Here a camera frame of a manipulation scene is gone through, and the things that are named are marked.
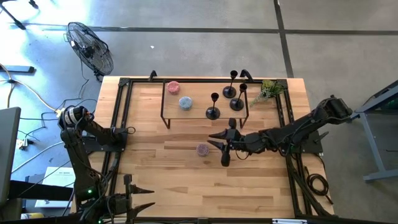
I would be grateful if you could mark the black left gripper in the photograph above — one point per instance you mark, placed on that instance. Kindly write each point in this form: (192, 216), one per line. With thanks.
(119, 205)

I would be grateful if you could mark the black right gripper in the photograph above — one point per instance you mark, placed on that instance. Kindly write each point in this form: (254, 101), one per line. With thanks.
(245, 141)

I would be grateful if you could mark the purple patterned candle tin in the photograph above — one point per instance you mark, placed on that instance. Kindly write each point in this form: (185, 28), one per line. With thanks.
(202, 150)

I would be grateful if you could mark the black metal candlestick holder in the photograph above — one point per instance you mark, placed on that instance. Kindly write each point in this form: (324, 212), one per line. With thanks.
(212, 113)
(229, 92)
(237, 104)

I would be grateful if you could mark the blue patterned candle tin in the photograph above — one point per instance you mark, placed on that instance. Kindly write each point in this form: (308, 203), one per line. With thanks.
(185, 103)

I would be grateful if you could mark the pink patterned candle tin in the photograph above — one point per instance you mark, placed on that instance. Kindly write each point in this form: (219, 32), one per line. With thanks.
(173, 87)

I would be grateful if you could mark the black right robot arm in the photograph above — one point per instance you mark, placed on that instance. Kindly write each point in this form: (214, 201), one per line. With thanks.
(298, 130)

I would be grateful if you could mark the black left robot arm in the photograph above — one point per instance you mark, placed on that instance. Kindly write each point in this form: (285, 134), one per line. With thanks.
(77, 155)

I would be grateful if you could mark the wooden shelf with black legs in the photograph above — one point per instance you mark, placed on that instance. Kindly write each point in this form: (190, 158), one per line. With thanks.
(199, 109)

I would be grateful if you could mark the green artificial succulent plant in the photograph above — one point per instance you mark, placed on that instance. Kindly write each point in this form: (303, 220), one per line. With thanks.
(270, 88)

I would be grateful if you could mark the white paper sheet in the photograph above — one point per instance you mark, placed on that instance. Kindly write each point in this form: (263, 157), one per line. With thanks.
(53, 177)

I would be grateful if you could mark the black wide bar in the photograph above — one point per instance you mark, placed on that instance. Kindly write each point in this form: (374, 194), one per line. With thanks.
(37, 190)

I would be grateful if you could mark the white label strip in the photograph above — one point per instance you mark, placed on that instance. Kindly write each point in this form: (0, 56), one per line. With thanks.
(289, 221)

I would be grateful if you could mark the yellow object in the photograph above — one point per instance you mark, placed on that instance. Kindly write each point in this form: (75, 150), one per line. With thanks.
(32, 215)

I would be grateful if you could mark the beige power strip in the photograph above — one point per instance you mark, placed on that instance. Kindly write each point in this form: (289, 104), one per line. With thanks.
(59, 112)

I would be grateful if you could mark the white plug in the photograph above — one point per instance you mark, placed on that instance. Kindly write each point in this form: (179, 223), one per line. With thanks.
(21, 143)

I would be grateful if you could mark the grey desk panel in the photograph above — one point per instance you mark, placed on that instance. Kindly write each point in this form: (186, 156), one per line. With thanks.
(7, 149)

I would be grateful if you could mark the black floor fan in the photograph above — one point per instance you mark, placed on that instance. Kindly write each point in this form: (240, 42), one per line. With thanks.
(90, 49)

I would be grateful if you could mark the black flat floor bar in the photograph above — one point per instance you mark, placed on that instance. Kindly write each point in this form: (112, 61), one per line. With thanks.
(18, 69)

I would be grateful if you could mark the black tripod legs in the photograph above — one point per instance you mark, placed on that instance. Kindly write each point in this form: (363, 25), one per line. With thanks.
(20, 25)

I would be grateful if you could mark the black curved frame bracket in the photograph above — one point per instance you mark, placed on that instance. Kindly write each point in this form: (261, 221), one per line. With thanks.
(246, 74)
(152, 74)

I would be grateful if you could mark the black metal table frame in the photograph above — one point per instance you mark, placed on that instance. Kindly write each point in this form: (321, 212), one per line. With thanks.
(143, 81)

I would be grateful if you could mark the grey metal desk frame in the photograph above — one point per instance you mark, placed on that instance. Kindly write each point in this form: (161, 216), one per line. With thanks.
(374, 149)

